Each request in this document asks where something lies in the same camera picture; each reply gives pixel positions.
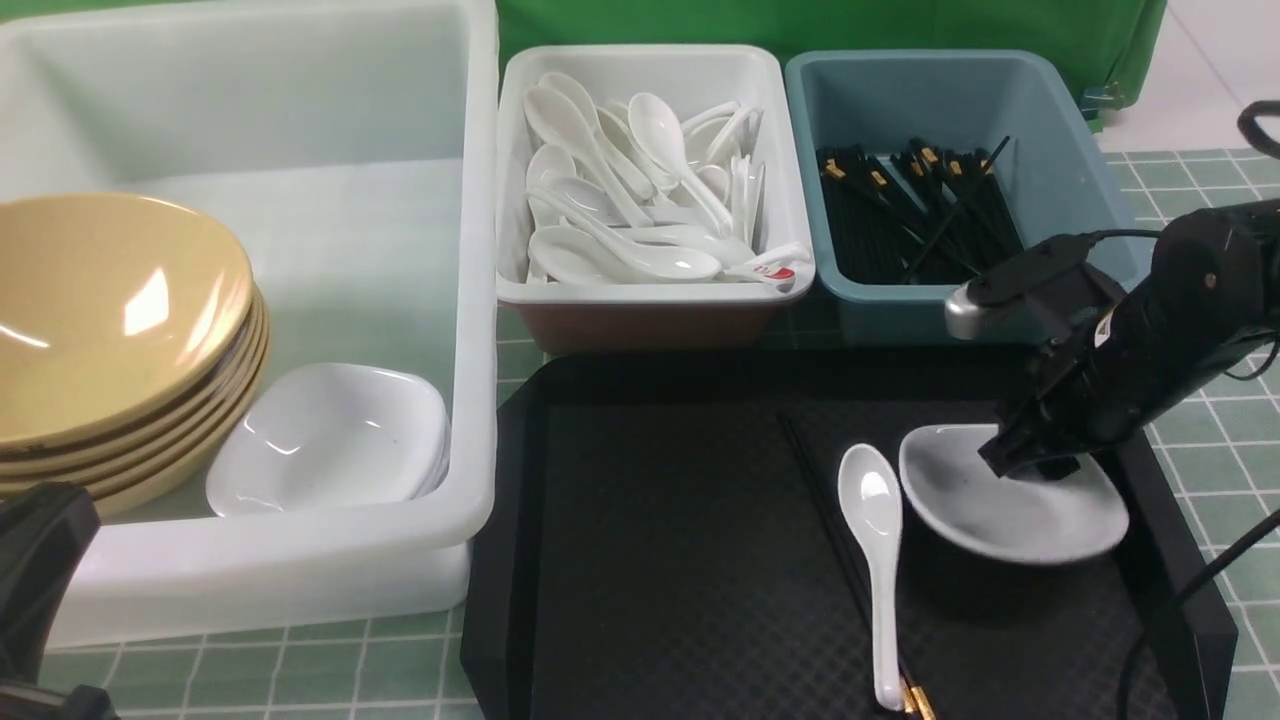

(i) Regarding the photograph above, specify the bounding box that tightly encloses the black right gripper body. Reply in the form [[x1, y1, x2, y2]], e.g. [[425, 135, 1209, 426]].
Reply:
[[979, 263, 1190, 478]]

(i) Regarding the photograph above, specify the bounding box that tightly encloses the white square sauce dish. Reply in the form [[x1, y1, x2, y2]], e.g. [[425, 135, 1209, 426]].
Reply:
[[899, 424, 1130, 566]]

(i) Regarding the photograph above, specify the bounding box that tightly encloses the white ceramic soup spoon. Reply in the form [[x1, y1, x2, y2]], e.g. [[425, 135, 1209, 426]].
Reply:
[[837, 443, 905, 711]]

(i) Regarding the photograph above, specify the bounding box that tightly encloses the black chopstick pair gold tip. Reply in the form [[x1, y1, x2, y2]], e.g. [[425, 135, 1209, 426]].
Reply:
[[776, 413, 936, 719]]

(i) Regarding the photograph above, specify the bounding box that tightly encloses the yellow noodle bowl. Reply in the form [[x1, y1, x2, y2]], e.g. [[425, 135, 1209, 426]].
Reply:
[[1, 193, 253, 452]]

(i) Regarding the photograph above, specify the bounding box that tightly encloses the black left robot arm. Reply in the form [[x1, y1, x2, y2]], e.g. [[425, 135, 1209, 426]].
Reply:
[[1, 482, 118, 719]]

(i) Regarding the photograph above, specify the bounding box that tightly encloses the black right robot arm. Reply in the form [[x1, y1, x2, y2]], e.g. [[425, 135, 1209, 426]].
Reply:
[[963, 200, 1277, 479]]

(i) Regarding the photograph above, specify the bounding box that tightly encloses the green checkered table mat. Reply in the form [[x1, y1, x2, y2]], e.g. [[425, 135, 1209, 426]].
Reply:
[[41, 149, 1279, 719]]

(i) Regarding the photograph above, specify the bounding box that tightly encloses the black chopsticks pile in bin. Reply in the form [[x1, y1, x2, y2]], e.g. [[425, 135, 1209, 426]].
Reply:
[[815, 137, 1024, 286]]

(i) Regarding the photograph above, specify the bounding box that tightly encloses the blue plastic chopstick bin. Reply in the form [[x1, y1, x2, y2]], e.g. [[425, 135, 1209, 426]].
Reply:
[[783, 49, 1135, 347]]

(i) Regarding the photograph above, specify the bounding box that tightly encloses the green backdrop cloth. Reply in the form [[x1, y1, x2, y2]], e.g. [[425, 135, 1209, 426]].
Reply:
[[0, 0, 1169, 131]]

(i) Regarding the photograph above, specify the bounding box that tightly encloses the white spoon with red label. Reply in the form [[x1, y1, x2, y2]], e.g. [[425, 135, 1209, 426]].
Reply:
[[717, 243, 814, 292]]

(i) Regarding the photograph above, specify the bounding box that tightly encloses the white brown spoon bin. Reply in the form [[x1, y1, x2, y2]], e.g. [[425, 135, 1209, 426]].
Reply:
[[495, 45, 817, 355]]

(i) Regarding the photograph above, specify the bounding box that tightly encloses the black plastic serving tray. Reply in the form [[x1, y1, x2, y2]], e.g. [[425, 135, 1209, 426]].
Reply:
[[460, 345, 1204, 719]]

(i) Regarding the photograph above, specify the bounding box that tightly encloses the white spoons pile in bin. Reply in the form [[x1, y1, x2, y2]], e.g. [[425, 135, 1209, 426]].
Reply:
[[520, 70, 764, 284]]

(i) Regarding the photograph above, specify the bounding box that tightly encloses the white dish in tub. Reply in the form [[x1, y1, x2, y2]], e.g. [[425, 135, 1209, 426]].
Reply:
[[205, 363, 451, 518]]

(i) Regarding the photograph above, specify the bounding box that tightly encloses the large white plastic tub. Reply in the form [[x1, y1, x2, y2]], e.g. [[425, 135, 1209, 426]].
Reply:
[[3, 1, 499, 650]]

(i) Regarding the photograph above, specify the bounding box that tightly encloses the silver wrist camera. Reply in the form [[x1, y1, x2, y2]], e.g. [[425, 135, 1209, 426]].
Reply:
[[943, 234, 1091, 340]]

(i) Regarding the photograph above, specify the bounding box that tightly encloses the black cable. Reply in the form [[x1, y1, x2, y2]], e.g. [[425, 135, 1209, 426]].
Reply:
[[1115, 509, 1280, 720]]

